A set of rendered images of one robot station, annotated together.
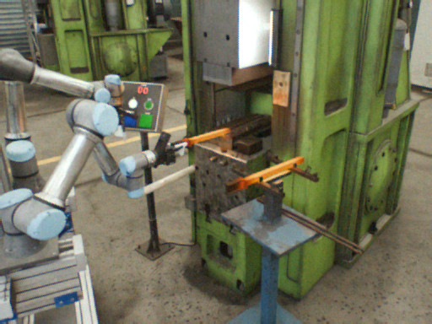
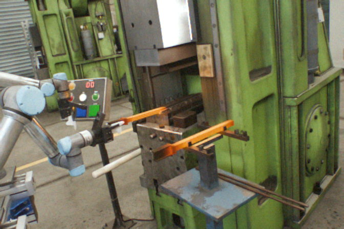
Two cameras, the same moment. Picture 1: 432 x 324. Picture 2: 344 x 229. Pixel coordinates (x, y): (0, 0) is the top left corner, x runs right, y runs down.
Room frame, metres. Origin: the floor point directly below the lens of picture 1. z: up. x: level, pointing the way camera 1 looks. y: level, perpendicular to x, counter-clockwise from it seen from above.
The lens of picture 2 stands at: (0.31, -0.15, 1.51)
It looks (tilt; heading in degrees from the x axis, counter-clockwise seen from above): 17 degrees down; 6
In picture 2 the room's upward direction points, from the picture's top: 8 degrees counter-clockwise
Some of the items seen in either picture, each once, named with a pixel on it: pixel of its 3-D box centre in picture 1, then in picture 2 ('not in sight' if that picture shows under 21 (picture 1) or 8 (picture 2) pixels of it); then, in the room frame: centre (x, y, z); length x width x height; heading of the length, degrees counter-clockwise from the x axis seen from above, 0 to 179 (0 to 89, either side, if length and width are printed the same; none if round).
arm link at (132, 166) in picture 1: (133, 164); (71, 144); (1.61, 0.49, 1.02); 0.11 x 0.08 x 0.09; 141
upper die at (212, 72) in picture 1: (242, 67); (171, 51); (2.23, 0.01, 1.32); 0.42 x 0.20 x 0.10; 141
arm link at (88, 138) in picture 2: (148, 159); (85, 138); (1.67, 0.44, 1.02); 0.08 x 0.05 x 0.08; 51
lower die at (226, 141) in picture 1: (242, 128); (179, 107); (2.23, 0.01, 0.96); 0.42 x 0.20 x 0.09; 141
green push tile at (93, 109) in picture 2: (146, 121); (94, 110); (2.21, 0.57, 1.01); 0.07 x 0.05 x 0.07; 76
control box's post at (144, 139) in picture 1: (148, 180); (106, 164); (2.35, 0.63, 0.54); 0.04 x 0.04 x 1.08; 51
